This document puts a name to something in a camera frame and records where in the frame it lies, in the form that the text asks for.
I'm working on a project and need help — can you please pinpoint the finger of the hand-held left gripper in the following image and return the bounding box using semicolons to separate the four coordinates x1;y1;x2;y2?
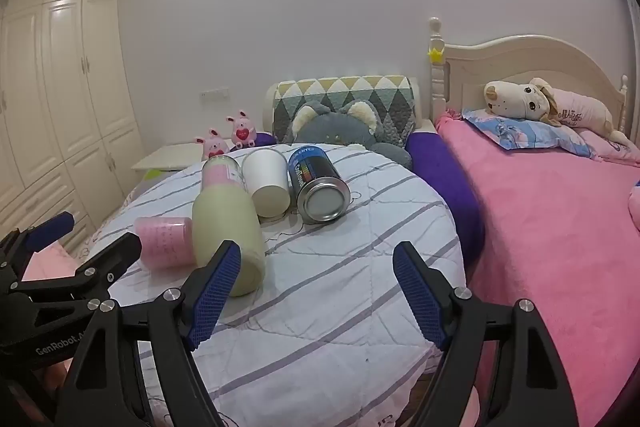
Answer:
9;232;144;305
0;212;76;284

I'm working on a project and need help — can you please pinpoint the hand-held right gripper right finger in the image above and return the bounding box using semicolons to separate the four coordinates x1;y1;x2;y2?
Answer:
391;241;566;427

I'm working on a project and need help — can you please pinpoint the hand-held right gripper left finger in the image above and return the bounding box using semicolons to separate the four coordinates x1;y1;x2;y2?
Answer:
50;239;242;427

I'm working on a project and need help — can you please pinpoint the white cup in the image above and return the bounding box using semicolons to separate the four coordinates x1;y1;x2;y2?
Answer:
242;148;292;218

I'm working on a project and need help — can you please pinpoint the pink cup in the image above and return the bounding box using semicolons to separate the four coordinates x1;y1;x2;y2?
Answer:
134;216;197;270

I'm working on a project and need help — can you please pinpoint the pale green bottle pink cap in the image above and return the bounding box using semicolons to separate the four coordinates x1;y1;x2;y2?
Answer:
192;154;267;298

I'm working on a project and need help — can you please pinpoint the purple bolster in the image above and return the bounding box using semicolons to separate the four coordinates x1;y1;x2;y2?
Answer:
405;132;487;279

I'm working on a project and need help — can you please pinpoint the white nightstand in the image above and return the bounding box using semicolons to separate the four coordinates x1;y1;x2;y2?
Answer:
131;142;236;172

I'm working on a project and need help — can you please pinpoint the pink blanket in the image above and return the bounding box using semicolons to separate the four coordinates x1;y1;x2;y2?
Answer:
432;112;640;427

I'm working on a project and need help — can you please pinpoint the cream wardrobe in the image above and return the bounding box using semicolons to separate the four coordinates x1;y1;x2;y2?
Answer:
0;0;147;258

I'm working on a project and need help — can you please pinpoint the small pink bunny plush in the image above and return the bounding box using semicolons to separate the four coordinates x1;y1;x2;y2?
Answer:
195;127;230;160

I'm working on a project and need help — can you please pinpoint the blue spray can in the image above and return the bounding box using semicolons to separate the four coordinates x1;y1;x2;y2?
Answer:
287;145;352;225

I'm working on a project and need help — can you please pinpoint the large pink bunny plush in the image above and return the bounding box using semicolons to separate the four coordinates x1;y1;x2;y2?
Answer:
225;109;258;150

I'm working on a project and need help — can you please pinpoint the grey plush toy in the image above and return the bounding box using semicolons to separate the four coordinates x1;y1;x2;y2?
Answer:
287;102;414;170

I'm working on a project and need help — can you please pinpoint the blue printed pillow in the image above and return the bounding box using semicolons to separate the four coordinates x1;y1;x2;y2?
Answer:
461;107;599;158

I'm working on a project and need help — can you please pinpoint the diamond pattern quilted cushion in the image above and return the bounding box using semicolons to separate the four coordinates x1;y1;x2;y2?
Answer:
264;76;419;146

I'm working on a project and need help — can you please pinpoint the cream dog plush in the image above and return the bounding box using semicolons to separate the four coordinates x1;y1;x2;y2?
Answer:
483;78;637;148

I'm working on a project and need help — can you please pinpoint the pink pillow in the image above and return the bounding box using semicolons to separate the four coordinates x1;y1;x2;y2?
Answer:
577;129;640;168

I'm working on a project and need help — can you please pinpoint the cream wooden headboard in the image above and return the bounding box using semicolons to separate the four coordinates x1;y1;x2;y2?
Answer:
427;17;631;138

